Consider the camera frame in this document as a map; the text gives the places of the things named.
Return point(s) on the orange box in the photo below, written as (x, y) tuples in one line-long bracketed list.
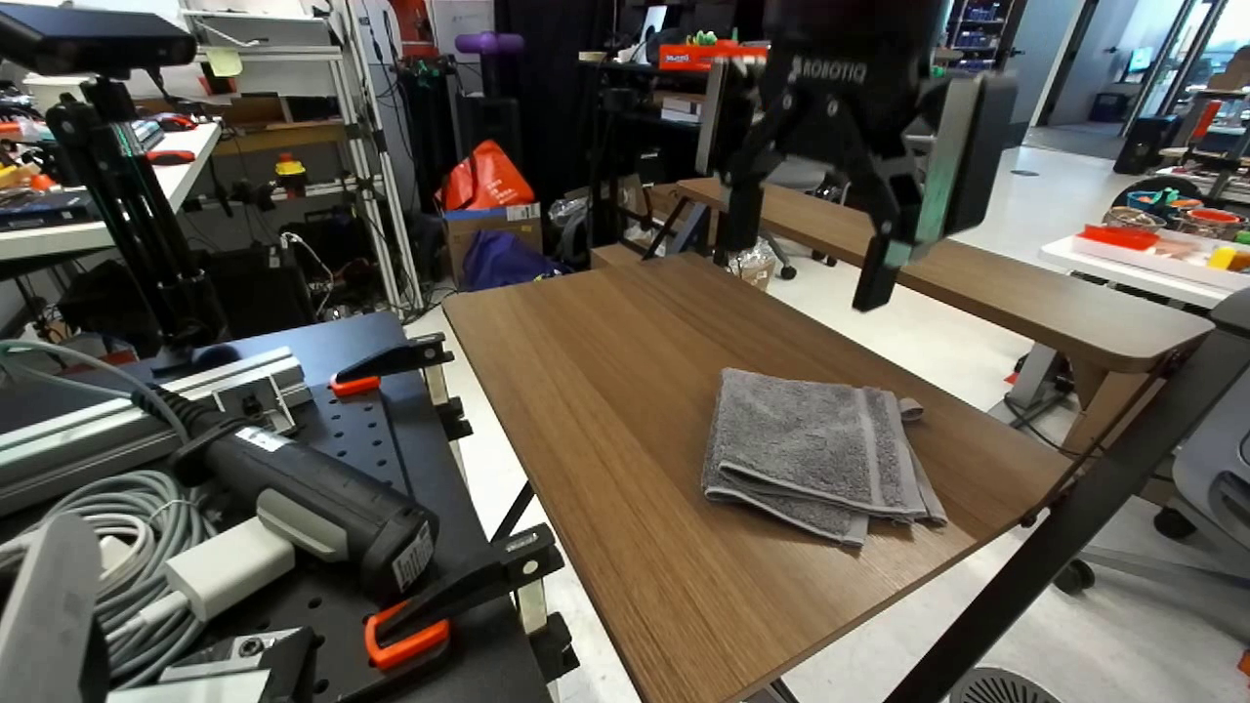
[(709, 55)]

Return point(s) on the white cluttered side table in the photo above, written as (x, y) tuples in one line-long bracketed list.
[(79, 220)]

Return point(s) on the purple dumbbell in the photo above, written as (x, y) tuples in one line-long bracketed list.
[(492, 45)]

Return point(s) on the black stereo camera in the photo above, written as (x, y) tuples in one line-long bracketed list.
[(92, 36)]

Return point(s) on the red flat toy block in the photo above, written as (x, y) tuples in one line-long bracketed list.
[(1119, 237)]

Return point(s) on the aluminium extrusion rail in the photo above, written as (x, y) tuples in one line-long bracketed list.
[(92, 435)]

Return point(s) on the white power adapter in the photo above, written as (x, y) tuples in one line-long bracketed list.
[(235, 564)]

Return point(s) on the long wooden bench table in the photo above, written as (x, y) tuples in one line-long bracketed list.
[(1016, 298)]

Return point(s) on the grey flat blade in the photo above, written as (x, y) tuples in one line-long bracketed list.
[(49, 612)]

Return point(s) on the yellow small object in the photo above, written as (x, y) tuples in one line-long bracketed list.
[(290, 169)]

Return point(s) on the large black orange clamp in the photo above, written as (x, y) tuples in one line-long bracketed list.
[(451, 607)]

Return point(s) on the black diagonal stand strut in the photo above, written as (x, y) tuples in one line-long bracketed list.
[(1079, 508)]

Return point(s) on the cardboard box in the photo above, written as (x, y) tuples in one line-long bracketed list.
[(494, 223)]

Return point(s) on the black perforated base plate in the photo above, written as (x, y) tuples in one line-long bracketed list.
[(394, 443)]

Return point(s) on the white metal shelf frame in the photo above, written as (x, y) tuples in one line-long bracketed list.
[(376, 156)]

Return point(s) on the grey folded towel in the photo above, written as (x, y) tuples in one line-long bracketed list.
[(808, 443)]

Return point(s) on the round black fan grille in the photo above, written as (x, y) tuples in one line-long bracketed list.
[(1002, 689)]

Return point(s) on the white table with toys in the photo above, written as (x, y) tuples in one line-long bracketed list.
[(1145, 268)]

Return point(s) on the grey office chair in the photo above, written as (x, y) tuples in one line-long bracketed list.
[(1212, 480)]

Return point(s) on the orange bag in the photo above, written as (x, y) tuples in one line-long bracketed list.
[(488, 180)]

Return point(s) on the dark grey handheld device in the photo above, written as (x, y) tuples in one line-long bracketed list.
[(327, 508)]

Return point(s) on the black camera tripod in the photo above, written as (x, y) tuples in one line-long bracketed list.
[(139, 220)]

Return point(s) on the small black orange clamp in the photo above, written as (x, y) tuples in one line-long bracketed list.
[(394, 364)]

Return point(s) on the blue bag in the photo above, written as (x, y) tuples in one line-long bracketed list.
[(502, 259)]

